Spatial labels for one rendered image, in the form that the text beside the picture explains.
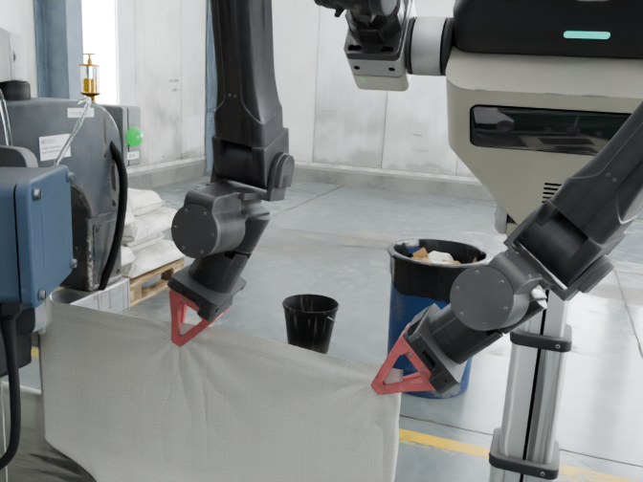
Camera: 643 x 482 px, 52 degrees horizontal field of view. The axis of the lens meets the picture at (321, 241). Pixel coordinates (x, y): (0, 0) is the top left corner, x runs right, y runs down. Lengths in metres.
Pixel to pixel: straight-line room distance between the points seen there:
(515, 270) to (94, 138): 0.62
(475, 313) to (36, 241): 0.36
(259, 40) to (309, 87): 8.56
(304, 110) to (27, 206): 8.83
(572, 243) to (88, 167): 0.64
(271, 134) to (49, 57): 6.23
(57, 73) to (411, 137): 4.45
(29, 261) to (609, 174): 0.46
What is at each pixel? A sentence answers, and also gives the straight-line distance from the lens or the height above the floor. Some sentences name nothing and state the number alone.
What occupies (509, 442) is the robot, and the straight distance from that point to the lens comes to 1.37.
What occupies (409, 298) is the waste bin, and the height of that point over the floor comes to 0.46.
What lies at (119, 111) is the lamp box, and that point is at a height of 1.32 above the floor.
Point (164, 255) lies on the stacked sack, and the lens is 4.35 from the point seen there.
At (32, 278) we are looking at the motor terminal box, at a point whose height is 1.24.
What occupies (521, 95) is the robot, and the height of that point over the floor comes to 1.38.
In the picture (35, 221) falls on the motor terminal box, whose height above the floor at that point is 1.28.
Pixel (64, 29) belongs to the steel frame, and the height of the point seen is 1.73.
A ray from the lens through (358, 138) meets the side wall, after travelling 9.03.
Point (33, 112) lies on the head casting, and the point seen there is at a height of 1.33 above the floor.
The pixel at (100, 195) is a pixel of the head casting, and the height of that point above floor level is 1.21.
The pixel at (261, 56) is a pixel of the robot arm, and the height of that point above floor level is 1.40.
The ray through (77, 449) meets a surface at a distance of 1.00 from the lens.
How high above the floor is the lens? 1.38
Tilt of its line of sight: 14 degrees down
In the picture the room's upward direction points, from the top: 3 degrees clockwise
